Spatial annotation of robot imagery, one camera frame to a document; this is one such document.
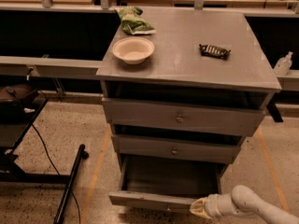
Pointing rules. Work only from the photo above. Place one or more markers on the green chip bag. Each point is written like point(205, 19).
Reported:
point(132, 23)

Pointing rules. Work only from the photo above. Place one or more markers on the grey bottom drawer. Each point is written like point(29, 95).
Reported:
point(164, 184)

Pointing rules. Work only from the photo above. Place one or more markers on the clear sanitizer pump bottle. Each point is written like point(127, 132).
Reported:
point(283, 65)

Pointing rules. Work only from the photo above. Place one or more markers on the dark striped snack bar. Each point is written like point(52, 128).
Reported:
point(214, 51)

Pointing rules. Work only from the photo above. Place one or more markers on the grey top drawer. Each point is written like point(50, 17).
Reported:
point(190, 118)

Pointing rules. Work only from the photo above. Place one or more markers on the white paper bowl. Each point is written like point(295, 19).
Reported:
point(133, 50)

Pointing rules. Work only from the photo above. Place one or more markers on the grey drawer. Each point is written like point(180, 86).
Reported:
point(164, 184)
point(190, 118)
point(173, 149)

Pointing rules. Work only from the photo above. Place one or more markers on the black cart frame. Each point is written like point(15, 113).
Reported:
point(49, 147)

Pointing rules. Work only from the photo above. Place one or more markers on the brown bag on cart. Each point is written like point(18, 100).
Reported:
point(22, 95)

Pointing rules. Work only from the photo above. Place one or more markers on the grey metal rail bench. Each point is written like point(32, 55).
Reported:
point(48, 67)

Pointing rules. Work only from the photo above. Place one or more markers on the grey wooden drawer cabinet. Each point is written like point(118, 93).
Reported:
point(177, 73)

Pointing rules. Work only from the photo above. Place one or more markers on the grey middle drawer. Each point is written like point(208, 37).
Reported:
point(173, 149)

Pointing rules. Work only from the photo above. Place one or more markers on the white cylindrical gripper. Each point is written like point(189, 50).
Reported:
point(210, 205)

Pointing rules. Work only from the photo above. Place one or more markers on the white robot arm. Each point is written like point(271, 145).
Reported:
point(241, 202)

